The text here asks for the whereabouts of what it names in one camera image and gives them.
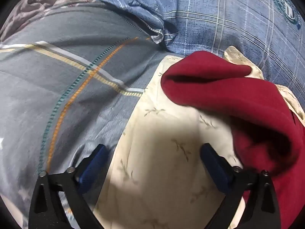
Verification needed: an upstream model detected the crumpled grey cloth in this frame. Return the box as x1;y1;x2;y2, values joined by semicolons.
0;0;106;37

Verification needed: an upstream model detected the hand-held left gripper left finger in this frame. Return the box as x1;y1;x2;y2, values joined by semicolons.
28;144;108;229

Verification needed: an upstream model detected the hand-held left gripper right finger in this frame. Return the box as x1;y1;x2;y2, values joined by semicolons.
200;143;281;229

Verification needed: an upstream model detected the grey plaid pillow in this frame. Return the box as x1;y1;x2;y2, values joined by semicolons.
0;5;172;229

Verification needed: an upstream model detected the red knit garment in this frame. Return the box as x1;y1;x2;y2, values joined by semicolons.
160;51;303;229

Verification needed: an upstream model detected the cream leaf-print bed sheet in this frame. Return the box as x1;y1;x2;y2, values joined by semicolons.
92;45;305;229

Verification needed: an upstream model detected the blue plaid pillow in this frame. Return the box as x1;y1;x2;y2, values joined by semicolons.
96;0;305;105

